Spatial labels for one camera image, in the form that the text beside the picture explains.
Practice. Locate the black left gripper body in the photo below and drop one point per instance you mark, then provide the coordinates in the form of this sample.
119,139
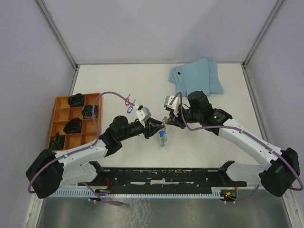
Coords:
137,129

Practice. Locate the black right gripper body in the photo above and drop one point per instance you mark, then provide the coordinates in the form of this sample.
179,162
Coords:
189,115

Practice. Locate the key with blue tag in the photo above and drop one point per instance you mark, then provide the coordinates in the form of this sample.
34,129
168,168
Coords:
130,108
162,134

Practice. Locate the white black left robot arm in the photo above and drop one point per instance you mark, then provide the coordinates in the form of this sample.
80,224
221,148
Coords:
53,170

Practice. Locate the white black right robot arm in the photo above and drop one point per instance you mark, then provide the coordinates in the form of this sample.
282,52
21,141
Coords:
277,170

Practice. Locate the key with red tag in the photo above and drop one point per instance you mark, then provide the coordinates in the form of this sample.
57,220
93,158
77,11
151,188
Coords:
127,100

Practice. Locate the light blue folded cloth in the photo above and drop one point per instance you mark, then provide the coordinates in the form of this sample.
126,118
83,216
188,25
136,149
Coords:
201,75

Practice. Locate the orange compartment tray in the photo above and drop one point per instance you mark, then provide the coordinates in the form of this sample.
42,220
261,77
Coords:
74,119

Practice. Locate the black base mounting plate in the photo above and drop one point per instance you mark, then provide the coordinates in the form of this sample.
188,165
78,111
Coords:
205,177

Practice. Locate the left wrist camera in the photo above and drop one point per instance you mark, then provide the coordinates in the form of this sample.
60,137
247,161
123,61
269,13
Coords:
143,114

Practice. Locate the aluminium frame rail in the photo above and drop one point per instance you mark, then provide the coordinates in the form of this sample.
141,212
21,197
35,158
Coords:
275,65

